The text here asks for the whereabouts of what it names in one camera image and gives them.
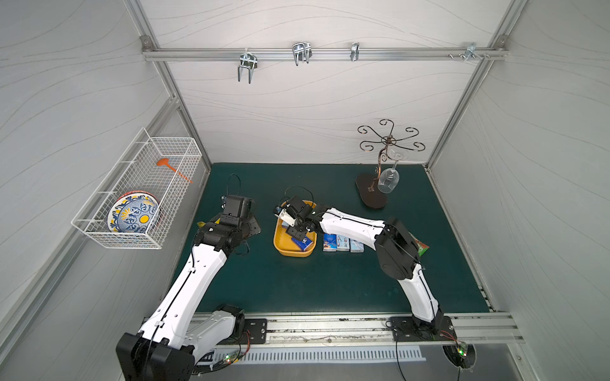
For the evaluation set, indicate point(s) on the metal hook right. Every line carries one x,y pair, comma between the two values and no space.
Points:
470,54

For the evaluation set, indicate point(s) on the white wire basket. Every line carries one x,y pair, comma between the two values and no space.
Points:
137,170

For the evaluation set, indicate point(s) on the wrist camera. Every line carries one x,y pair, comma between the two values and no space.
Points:
236,206
294,211

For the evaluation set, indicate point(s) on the small metal hook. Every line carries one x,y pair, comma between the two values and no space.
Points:
354,52

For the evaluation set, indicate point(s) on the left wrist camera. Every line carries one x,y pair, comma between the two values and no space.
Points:
236,206

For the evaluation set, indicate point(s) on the blue orange tissue pack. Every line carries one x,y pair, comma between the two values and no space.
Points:
329,242

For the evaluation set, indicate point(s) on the clear wine glass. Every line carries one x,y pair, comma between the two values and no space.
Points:
388,179

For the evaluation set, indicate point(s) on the green snack bag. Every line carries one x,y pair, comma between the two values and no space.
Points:
421,247

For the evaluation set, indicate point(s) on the metal double hook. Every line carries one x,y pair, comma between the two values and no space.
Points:
301,52
248,63

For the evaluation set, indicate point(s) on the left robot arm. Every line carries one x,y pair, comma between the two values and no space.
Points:
166,347

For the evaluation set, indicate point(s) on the yellow plastic storage box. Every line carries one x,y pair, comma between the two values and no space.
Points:
284,244

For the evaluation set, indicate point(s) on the metal double hook left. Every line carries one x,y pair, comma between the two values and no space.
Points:
248,63

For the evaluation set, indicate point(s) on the black metal glass stand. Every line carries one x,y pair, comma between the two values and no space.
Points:
390,152

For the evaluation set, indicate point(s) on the aluminium top rail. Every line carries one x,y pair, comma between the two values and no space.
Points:
318,54

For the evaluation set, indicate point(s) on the metal double hook middle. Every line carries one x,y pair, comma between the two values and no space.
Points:
301,52

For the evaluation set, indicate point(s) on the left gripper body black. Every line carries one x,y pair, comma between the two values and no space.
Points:
250,226

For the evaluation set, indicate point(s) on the orange plastic spoon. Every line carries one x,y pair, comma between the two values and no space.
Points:
165,162

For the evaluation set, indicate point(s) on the blue Tempo tissue pack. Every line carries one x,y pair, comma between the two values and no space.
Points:
304,244

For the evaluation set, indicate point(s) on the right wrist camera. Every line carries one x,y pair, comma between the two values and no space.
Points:
294,211

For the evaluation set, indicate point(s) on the blue yellow patterned plate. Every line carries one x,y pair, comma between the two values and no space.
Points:
134,212

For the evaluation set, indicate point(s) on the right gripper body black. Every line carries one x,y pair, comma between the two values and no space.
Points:
299,225

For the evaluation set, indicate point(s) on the green table mat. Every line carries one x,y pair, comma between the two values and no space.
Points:
259,279

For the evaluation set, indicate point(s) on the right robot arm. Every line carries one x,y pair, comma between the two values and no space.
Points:
396,250

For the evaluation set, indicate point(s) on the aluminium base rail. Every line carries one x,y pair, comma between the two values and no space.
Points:
285,330

